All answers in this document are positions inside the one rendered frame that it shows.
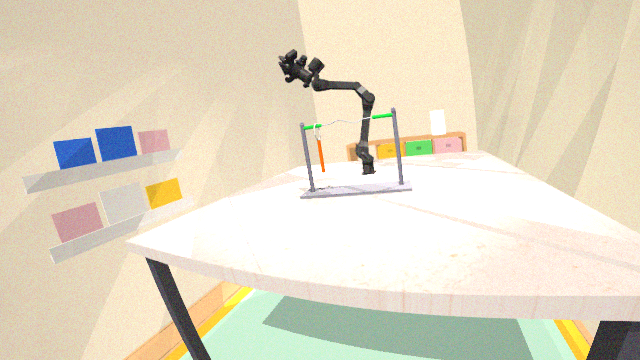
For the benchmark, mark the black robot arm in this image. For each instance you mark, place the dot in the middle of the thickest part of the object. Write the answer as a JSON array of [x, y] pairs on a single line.
[[320, 85]]

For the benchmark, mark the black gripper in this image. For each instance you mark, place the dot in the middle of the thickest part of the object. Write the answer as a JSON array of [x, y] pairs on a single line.
[[292, 69]]

